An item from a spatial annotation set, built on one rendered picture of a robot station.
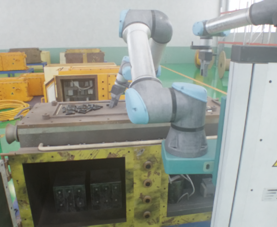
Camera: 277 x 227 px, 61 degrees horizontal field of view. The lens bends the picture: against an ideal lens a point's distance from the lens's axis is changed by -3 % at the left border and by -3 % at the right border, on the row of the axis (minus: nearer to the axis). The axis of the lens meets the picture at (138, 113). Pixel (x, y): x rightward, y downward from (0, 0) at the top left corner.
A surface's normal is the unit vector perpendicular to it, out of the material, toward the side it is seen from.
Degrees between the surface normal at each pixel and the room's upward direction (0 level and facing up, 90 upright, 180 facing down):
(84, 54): 90
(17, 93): 90
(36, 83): 90
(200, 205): 0
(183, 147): 73
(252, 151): 90
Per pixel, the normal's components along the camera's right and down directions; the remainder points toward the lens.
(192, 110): 0.14, 0.30
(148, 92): 0.04, -0.57
